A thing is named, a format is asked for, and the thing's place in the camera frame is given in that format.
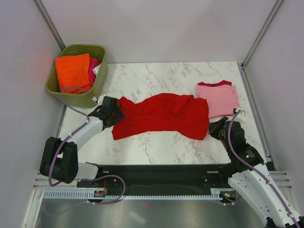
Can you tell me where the left aluminium frame post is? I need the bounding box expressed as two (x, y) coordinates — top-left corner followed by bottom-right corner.
(33, 0), (66, 50)

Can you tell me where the aluminium rail front crossbar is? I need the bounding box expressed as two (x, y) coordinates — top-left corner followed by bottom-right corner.
(33, 170), (292, 190)

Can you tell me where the aluminium frame post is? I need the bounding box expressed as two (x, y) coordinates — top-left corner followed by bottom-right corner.
(33, 0), (66, 50)
(240, 0), (285, 70)

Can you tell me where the aluminium rail right of table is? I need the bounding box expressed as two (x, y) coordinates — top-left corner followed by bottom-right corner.
(237, 64), (277, 171)

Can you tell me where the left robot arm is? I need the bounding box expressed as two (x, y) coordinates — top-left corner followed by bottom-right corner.
(39, 96), (124, 187)

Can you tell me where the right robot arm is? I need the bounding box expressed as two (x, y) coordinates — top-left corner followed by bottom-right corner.
(209, 116), (304, 228)

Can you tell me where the white garment in bin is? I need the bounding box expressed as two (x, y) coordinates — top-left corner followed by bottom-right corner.
(93, 65), (101, 75)

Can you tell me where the orange t-shirt in bin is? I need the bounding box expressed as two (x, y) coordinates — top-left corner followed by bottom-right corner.
(55, 53), (91, 94)

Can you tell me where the grey slotted cable duct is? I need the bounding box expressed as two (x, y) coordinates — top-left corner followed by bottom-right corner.
(43, 189), (236, 200)

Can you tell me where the magenta t-shirt in bin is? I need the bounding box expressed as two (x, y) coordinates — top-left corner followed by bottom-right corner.
(88, 58), (101, 86)

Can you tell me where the right aluminium frame post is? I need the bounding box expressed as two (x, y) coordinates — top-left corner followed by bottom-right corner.
(240, 0), (285, 70)

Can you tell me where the red t-shirt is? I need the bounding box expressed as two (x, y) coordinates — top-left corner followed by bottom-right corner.
(112, 93), (209, 140)

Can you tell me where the folded pink t-shirt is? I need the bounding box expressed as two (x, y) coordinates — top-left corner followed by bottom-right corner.
(197, 85), (240, 118)

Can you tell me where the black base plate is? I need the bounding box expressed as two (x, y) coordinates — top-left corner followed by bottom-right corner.
(77, 164), (235, 195)

